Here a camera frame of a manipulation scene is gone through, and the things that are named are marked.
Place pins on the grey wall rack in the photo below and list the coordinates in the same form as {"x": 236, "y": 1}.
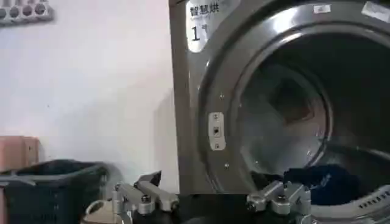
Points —
{"x": 26, "y": 12}

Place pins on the white number label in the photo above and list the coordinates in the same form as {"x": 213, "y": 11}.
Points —
{"x": 202, "y": 22}

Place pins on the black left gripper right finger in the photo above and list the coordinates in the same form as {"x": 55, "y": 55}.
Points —
{"x": 278, "y": 198}

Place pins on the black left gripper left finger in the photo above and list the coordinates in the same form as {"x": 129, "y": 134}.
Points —
{"x": 146, "y": 194}

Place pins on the dark plastic laundry basket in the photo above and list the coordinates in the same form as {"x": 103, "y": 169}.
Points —
{"x": 51, "y": 191}

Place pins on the grey dryer machine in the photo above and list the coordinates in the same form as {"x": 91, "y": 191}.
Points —
{"x": 274, "y": 91}

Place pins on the dark blue garment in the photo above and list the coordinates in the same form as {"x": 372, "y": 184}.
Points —
{"x": 326, "y": 182}

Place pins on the brown cardboard box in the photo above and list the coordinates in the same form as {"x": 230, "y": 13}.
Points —
{"x": 18, "y": 152}

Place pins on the white door latch plate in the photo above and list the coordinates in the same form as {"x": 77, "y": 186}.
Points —
{"x": 216, "y": 131}

